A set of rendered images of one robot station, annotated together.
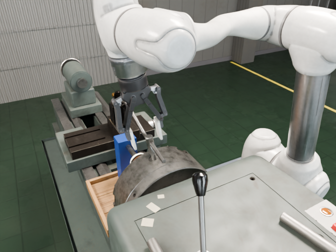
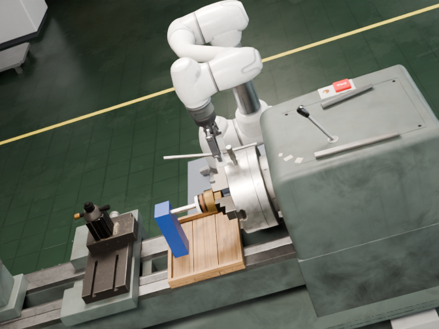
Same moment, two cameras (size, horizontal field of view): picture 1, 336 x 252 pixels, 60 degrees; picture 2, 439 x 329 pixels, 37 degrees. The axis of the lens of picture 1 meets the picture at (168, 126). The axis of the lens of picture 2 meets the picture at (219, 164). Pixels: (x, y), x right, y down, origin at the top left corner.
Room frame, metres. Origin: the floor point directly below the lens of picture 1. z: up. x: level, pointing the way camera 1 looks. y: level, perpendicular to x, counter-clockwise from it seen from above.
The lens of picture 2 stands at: (-0.46, 1.62, 2.58)
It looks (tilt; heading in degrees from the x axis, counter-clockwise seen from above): 34 degrees down; 308
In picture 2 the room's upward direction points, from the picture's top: 22 degrees counter-clockwise
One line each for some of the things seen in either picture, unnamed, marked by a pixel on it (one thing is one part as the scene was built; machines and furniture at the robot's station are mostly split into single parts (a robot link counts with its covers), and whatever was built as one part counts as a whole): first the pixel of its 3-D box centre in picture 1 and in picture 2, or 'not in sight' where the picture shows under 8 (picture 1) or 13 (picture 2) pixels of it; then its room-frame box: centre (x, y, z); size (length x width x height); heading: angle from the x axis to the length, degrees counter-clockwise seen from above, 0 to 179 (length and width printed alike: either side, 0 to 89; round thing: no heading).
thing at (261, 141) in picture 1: (262, 152); (218, 139); (1.09, -0.44, 0.97); 0.18 x 0.16 x 0.22; 33
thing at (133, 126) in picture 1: (122, 126); (112, 234); (1.27, 0.23, 1.00); 0.20 x 0.10 x 0.05; 28
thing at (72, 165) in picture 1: (111, 138); (104, 264); (1.32, 0.31, 0.89); 0.53 x 0.30 x 0.06; 118
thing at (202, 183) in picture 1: (200, 183); (302, 111); (0.43, -0.06, 1.38); 0.04 x 0.03 x 0.05; 28
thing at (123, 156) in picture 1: (126, 158); (172, 230); (1.00, 0.18, 1.00); 0.08 x 0.06 x 0.23; 118
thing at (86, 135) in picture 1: (109, 135); (110, 255); (1.26, 0.30, 0.95); 0.43 x 0.18 x 0.04; 118
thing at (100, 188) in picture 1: (137, 191); (204, 243); (0.92, 0.13, 0.88); 0.36 x 0.30 x 0.04; 118
